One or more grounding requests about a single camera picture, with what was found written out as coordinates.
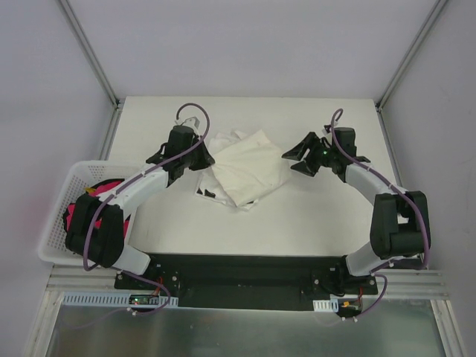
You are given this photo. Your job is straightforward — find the white black printed t shirt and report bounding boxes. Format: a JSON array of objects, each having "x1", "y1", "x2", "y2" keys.
[{"x1": 193, "y1": 129, "x2": 261, "y2": 213}]

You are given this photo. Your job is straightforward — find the cream white t shirt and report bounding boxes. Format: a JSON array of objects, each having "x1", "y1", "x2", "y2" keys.
[{"x1": 211, "y1": 130, "x2": 291, "y2": 207}]

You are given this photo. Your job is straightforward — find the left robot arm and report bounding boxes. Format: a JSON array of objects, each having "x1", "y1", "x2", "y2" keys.
[{"x1": 63, "y1": 126, "x2": 214, "y2": 289}]

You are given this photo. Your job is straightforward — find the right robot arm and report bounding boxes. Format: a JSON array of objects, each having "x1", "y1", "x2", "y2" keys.
[{"x1": 282, "y1": 127, "x2": 431, "y2": 296}]

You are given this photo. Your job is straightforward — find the pink red t shirt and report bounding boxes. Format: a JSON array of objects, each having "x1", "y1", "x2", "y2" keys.
[{"x1": 65, "y1": 180, "x2": 131, "y2": 239}]

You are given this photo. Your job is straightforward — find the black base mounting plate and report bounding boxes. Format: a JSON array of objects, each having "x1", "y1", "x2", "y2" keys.
[{"x1": 114, "y1": 254, "x2": 378, "y2": 311}]

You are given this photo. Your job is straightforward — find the black t shirt in basket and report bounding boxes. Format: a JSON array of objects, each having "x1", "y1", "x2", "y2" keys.
[{"x1": 62, "y1": 178, "x2": 124, "y2": 232}]

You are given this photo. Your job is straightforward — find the white plastic laundry basket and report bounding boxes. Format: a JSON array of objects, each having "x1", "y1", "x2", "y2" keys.
[{"x1": 38, "y1": 161, "x2": 141, "y2": 266}]

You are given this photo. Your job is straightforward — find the right aluminium frame post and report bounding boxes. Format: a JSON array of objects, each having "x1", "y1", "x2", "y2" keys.
[{"x1": 376, "y1": 0, "x2": 450, "y2": 113}]

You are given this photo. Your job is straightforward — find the aluminium frame post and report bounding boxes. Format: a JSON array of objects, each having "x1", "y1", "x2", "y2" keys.
[
  {"x1": 376, "y1": 0, "x2": 450, "y2": 113},
  {"x1": 56, "y1": 0, "x2": 120, "y2": 109}
]

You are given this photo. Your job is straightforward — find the left aluminium frame post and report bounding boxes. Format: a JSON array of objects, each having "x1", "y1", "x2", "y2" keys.
[{"x1": 56, "y1": 0, "x2": 120, "y2": 109}]

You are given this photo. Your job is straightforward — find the right white cable duct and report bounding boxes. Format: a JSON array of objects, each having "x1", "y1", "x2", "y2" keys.
[{"x1": 312, "y1": 298, "x2": 339, "y2": 313}]

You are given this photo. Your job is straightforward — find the white cable duct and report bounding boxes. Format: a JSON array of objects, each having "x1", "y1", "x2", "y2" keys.
[
  {"x1": 312, "y1": 298, "x2": 339, "y2": 313},
  {"x1": 62, "y1": 292, "x2": 179, "y2": 309}
]

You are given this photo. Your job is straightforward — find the left white cable duct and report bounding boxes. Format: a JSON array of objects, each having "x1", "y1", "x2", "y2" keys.
[{"x1": 62, "y1": 292, "x2": 179, "y2": 309}]

